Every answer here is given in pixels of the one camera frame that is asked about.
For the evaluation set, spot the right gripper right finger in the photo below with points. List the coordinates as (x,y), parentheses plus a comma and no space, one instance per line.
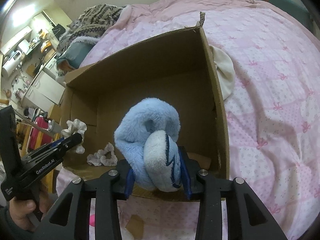
(247,216)

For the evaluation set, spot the blue plush toy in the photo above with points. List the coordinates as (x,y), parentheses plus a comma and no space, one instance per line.
(147,138)

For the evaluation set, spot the white sock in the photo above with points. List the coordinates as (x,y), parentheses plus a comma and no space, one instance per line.
(126,235)

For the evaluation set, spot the dark green sleeve forearm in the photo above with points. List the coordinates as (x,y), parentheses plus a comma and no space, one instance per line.
(9,230)

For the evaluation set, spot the person's left hand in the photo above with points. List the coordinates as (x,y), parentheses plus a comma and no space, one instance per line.
(20,209)

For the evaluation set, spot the white scrunchie in box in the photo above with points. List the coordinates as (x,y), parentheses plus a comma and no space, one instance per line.
(105,157)

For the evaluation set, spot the pink ball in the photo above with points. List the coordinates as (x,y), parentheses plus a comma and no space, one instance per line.
(92,220)

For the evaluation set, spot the small cardboard piece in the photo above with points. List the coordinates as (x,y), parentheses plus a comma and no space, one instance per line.
(135,226)

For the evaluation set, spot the red suitcase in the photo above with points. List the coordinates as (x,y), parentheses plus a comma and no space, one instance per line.
(42,123)

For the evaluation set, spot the wooden railing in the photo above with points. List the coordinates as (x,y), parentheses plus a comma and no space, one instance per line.
(15,136)

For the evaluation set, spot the white kitchen cabinet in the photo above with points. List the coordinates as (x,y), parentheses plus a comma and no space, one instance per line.
(43,93)

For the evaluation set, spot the pink patterned duvet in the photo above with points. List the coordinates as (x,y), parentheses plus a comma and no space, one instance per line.
(273,111)

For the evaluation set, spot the cardboard box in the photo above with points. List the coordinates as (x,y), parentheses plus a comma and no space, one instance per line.
(176,67)

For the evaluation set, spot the cream cloth behind box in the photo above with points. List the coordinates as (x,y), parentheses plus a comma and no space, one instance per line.
(225,71)

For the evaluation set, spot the grey cat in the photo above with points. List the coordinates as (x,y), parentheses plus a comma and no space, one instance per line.
(74,25)

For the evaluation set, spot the patterned knit blanket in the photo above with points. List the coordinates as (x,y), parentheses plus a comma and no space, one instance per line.
(95,21)

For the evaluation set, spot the teal pillow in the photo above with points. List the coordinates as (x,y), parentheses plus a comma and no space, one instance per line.
(297,11)

